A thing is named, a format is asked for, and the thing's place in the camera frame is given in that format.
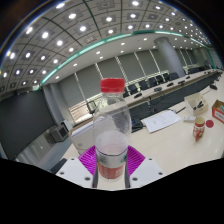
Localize red and cream mug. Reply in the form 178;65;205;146
192;116;207;142

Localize white remote control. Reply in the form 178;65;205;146
182;115;198;123

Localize black flat monitor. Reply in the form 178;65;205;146
86;100;98;115

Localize small cream open box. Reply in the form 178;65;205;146
184;92;210;117

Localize round ceiling lights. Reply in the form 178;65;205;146
0;0;214;88

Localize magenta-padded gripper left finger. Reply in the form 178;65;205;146
55;143;101;188

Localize row of black office chairs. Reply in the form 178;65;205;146
123;64;216;98

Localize grey boxy monitor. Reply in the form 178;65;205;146
49;123;70;144

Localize black desk phone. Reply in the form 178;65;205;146
130;119;145;133

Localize clear red-capped water bottle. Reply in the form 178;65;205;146
92;77;133;183

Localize white paper sheets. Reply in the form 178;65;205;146
142;109;183;135

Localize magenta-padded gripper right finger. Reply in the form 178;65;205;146
124;144;166;188

